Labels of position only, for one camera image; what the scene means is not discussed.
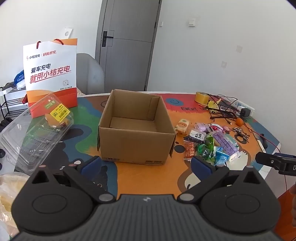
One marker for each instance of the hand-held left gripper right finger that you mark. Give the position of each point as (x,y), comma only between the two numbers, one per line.
(202,168)

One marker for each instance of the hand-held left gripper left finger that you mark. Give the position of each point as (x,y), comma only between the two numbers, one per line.
(91,166)

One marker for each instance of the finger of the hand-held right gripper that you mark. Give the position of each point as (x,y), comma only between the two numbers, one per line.
(266,158)

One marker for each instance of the large green snack packet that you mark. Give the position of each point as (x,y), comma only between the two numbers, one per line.
(204,153)

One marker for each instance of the orange red snack packet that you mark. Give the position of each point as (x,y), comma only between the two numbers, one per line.
(190,150)

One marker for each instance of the blue candy packet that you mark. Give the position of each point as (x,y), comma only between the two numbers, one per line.
(221,156)

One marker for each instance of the green silver candy packet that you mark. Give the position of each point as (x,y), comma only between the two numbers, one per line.
(209,141)

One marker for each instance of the black white snack packet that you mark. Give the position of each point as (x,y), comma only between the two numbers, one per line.
(195,136)

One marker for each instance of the long purple snack packet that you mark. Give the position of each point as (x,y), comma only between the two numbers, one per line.
(223,140)

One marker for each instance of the pale purple snack packet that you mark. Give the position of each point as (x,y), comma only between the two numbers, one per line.
(201,127)

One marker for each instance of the red white snack packet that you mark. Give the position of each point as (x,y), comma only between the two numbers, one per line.
(216,127)

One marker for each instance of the yellow smiley cake packet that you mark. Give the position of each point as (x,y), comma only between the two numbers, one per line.
(182,126)

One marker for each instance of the cardboard box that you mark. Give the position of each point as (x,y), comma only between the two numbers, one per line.
(136,129)

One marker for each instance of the bunch of keys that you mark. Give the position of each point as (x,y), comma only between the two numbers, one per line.
(240,134)

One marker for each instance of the small orange fruit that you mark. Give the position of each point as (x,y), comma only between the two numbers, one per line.
(239,122)

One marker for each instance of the black charger adapter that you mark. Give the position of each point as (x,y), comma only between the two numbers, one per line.
(245,112)

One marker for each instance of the colourful printed table mat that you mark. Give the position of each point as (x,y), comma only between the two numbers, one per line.
(143,180)

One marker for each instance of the white power strip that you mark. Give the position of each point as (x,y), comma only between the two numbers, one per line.
(248,107)

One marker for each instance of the clear plastic clamshell container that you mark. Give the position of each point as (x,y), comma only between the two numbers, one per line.
(37,139)

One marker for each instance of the yellow plush toy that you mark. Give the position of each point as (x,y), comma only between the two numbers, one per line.
(213,104)

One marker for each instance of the yellow tape roll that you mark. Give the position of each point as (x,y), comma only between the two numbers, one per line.
(201,97)

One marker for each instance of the polka dot cushion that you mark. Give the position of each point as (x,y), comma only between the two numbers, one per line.
(81,92)

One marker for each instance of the yellowish plastic bag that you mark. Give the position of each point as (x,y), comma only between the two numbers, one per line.
(11,197)

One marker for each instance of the grey chair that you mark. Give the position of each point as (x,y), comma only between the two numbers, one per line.
(91,74)

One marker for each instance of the orange white paper bag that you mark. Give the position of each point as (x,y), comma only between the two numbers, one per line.
(52,76)

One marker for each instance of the black shoe rack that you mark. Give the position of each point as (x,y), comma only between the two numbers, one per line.
(10,102)

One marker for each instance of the blue plastic bag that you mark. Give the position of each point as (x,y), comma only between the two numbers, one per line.
(19,80)

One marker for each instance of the grey door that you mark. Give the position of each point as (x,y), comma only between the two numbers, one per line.
(129,46)

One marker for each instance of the white wall switch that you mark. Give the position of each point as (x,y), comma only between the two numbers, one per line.
(192,22)

